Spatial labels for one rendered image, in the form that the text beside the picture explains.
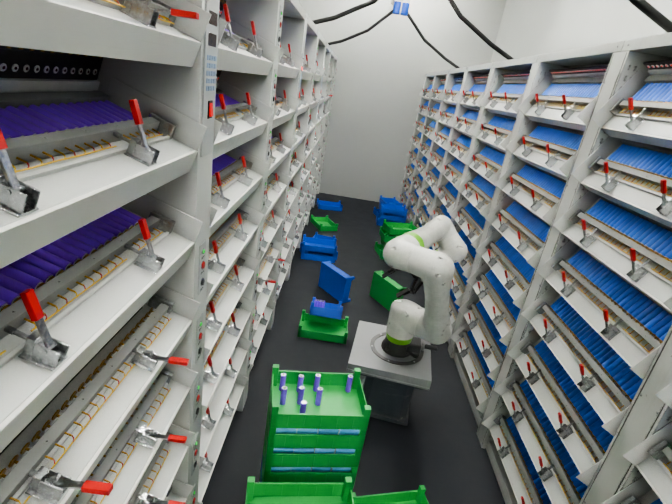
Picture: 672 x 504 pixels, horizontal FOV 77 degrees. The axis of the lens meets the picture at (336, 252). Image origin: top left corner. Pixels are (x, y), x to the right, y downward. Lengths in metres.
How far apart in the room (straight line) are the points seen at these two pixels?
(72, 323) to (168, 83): 0.46
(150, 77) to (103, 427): 0.60
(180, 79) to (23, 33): 0.43
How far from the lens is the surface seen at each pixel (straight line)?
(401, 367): 1.99
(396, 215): 5.10
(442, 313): 1.78
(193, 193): 0.91
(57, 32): 0.53
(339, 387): 1.55
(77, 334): 0.65
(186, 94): 0.88
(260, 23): 1.57
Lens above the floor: 1.46
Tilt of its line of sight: 22 degrees down
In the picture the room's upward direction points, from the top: 9 degrees clockwise
